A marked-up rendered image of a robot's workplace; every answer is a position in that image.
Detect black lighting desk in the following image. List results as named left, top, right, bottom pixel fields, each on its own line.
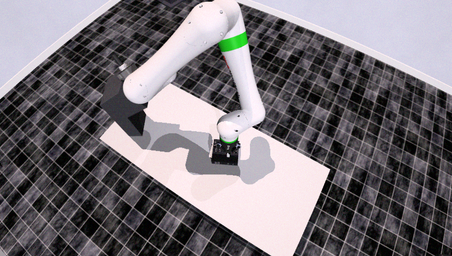
left=212, top=139, right=239, bottom=166

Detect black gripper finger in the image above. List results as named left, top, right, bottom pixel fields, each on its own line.
left=228, top=143, right=240, bottom=157
left=217, top=142, right=229, bottom=157

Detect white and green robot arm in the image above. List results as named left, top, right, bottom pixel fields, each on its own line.
left=112, top=0, right=265, bottom=149

